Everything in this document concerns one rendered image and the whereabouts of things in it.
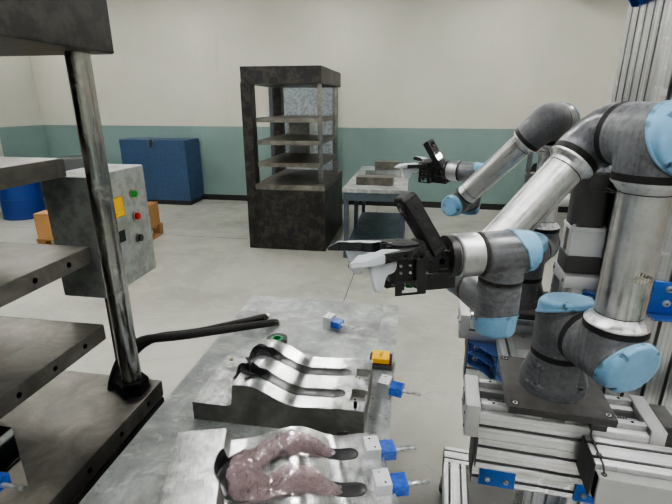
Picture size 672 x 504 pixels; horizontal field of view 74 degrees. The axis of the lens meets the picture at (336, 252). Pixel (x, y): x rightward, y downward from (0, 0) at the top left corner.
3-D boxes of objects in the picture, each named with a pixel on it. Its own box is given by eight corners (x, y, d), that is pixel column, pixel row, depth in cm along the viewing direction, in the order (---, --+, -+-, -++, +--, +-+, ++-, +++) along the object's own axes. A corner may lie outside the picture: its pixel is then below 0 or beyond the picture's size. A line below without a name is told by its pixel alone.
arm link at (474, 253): (488, 235, 72) (463, 229, 80) (461, 237, 71) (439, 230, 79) (486, 280, 73) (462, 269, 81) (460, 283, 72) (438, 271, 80)
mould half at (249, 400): (371, 383, 148) (372, 347, 144) (363, 438, 124) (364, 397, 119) (228, 369, 156) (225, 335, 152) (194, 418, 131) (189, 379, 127)
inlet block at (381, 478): (425, 481, 106) (427, 463, 105) (432, 498, 102) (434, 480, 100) (371, 487, 105) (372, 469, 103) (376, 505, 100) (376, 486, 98)
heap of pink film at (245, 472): (334, 443, 114) (334, 418, 111) (344, 502, 97) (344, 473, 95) (230, 454, 110) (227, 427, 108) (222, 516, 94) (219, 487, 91)
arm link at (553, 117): (571, 122, 126) (451, 226, 158) (580, 121, 135) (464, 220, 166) (543, 93, 129) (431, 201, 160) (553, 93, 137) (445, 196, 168)
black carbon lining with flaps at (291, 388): (351, 374, 141) (351, 347, 138) (344, 406, 126) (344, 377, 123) (246, 364, 147) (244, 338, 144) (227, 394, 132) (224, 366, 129)
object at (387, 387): (421, 397, 141) (422, 383, 139) (418, 407, 137) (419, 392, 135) (381, 388, 146) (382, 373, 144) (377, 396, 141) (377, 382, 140)
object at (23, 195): (56, 212, 725) (45, 157, 697) (27, 221, 670) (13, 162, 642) (24, 211, 734) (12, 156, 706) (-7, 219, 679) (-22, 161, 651)
